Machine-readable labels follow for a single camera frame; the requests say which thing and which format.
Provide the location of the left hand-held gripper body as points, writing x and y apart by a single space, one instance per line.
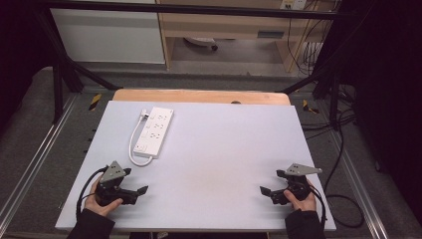
109 174

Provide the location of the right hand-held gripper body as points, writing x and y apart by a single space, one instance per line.
298 184

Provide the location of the white power strip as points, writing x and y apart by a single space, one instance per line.
154 131

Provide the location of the person's right hand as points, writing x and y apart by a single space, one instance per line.
303 205

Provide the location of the person's left hand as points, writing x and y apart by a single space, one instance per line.
99 209

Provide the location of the white plug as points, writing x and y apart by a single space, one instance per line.
144 114

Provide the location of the yellow black tape strip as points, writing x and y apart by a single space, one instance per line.
309 107
95 101

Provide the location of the wooden table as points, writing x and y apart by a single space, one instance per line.
199 97

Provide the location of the white cabinet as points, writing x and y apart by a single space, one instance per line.
106 36

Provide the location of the office chair base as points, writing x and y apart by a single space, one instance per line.
202 41

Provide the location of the light wooden desk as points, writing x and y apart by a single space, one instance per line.
229 25

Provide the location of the aluminium floor rail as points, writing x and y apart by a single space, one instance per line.
358 186
36 156

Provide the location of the white wall socket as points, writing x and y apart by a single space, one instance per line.
293 4

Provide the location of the black metal frame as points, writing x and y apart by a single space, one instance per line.
185 9

